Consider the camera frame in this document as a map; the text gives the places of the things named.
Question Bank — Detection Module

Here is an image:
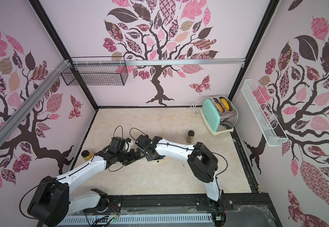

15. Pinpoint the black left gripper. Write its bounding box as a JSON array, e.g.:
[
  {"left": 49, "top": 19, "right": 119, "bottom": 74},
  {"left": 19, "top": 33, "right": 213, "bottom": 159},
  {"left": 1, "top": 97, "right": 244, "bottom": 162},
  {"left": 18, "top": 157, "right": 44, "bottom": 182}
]
[{"left": 116, "top": 148, "right": 144, "bottom": 166}]

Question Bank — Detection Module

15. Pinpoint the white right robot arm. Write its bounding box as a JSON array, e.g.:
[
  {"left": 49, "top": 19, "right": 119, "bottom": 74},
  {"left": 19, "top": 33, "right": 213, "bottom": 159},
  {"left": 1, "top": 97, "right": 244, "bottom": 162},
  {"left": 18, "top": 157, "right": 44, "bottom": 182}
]
[{"left": 135, "top": 135, "right": 222, "bottom": 202}]

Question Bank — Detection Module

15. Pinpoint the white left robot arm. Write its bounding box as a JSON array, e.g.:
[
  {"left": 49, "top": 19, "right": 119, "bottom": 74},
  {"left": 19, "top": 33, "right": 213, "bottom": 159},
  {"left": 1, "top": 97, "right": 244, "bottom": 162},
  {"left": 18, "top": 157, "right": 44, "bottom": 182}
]
[{"left": 27, "top": 137, "right": 144, "bottom": 227}]

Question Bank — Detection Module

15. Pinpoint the brown spice jar black lid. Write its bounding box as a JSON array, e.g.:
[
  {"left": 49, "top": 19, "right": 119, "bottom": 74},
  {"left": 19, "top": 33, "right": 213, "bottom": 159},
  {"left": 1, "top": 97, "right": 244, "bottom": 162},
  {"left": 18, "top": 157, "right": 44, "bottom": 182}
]
[{"left": 186, "top": 130, "right": 195, "bottom": 144}]

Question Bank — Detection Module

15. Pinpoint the yellow jar black lid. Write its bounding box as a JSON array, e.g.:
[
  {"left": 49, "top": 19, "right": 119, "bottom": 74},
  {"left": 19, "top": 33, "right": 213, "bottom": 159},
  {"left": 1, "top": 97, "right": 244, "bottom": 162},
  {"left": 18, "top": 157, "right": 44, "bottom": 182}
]
[{"left": 81, "top": 150, "right": 94, "bottom": 161}]

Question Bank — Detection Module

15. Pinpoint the mint green toaster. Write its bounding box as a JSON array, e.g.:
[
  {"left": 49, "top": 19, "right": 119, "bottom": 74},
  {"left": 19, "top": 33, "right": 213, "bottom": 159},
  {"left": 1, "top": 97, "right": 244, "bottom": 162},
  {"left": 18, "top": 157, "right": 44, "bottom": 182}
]
[{"left": 200, "top": 96, "right": 238, "bottom": 136}]

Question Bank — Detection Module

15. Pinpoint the white toaster cable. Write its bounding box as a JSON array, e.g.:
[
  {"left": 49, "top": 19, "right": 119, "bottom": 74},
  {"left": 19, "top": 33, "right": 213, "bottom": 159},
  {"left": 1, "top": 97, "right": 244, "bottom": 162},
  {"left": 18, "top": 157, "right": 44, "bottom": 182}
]
[{"left": 189, "top": 102, "right": 203, "bottom": 117}]

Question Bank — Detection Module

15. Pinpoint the black wire basket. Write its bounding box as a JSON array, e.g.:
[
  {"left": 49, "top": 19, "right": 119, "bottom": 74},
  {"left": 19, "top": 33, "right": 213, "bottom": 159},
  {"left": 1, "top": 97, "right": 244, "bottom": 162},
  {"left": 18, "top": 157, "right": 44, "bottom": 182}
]
[{"left": 61, "top": 57, "right": 129, "bottom": 86}]

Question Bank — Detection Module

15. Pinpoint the white slotted cable duct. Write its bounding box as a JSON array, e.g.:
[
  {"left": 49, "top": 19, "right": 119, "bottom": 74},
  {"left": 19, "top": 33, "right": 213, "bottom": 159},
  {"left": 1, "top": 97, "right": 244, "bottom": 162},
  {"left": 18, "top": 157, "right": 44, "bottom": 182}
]
[{"left": 58, "top": 213, "right": 213, "bottom": 227}]

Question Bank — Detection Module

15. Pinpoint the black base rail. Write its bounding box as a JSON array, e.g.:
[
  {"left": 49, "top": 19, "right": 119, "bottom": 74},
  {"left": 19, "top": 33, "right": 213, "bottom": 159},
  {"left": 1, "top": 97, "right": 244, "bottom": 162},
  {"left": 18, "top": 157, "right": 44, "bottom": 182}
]
[{"left": 83, "top": 193, "right": 275, "bottom": 213}]

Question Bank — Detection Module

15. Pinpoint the aluminium rail back wall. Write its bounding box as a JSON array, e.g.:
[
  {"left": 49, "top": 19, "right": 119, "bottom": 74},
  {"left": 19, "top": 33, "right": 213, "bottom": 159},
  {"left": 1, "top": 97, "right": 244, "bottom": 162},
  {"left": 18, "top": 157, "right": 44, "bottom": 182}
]
[{"left": 73, "top": 58, "right": 245, "bottom": 66}]

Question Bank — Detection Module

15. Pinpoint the aluminium rail wall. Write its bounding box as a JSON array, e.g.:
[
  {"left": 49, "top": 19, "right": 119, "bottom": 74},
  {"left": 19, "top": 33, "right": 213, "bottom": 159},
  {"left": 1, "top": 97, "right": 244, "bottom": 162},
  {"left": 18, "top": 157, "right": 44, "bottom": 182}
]
[
  {"left": 0, "top": 60, "right": 69, "bottom": 147},
  {"left": 73, "top": 58, "right": 245, "bottom": 66}
]

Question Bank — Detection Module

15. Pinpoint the white wire shelf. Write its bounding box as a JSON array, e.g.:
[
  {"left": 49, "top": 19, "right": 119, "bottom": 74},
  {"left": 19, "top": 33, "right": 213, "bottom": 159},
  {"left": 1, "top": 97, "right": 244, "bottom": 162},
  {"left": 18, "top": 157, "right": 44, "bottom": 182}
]
[{"left": 241, "top": 79, "right": 289, "bottom": 147}]

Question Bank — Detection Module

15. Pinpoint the aluminium rail left wall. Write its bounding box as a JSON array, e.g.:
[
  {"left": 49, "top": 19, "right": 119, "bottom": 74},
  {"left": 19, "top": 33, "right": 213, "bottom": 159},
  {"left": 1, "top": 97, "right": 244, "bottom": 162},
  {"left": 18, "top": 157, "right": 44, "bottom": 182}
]
[{"left": 0, "top": 60, "right": 69, "bottom": 147}]

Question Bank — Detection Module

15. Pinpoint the black corner frame post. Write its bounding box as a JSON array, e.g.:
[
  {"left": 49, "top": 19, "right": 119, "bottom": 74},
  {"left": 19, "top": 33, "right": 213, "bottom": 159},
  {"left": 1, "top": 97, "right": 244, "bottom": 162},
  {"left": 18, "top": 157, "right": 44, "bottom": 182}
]
[{"left": 28, "top": 0, "right": 99, "bottom": 111}]

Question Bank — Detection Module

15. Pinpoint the black right corner post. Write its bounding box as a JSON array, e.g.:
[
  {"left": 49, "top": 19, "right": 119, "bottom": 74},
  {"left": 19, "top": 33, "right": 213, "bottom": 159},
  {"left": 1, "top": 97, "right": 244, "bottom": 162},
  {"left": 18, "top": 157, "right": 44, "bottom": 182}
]
[{"left": 228, "top": 0, "right": 280, "bottom": 101}]

